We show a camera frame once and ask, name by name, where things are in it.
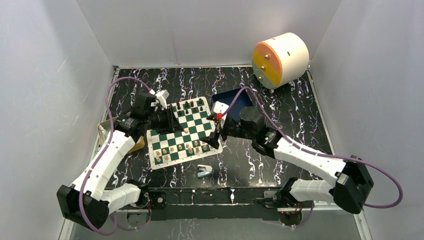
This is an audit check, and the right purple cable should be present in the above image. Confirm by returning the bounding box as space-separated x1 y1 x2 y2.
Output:
220 87 404 229

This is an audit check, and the dark chess pieces row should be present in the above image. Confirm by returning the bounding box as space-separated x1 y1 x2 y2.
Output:
172 97 208 118

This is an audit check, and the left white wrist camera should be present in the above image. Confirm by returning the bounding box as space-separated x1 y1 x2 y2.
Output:
155 89 170 110

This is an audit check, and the blue tray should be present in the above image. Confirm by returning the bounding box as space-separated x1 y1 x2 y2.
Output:
211 87 258 122

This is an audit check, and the green white chess board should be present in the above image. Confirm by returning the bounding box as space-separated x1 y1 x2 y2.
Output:
145 96 223 170

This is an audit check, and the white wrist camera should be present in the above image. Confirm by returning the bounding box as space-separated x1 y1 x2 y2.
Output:
211 101 229 128
155 89 170 110

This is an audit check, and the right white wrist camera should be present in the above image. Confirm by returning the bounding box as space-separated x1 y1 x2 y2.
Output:
211 101 229 128

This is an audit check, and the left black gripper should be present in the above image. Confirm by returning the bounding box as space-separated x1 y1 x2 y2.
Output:
145 105 184 135

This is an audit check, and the white cylindrical drawer cabinet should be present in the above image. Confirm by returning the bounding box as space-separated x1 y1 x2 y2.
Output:
251 32 310 90

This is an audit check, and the small light blue stapler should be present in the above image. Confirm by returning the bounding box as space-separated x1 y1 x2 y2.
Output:
197 164 214 179

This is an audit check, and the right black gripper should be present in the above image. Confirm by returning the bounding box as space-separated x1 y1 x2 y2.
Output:
199 115 255 150

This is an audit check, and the gold metal tin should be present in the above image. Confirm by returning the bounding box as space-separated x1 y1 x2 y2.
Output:
97 114 148 154

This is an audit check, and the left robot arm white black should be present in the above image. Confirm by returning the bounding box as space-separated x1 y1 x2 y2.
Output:
56 90 184 231

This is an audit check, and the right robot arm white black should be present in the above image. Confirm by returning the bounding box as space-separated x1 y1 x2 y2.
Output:
200 102 374 214

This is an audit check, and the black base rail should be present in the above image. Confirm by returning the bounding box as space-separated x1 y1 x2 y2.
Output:
117 187 314 222

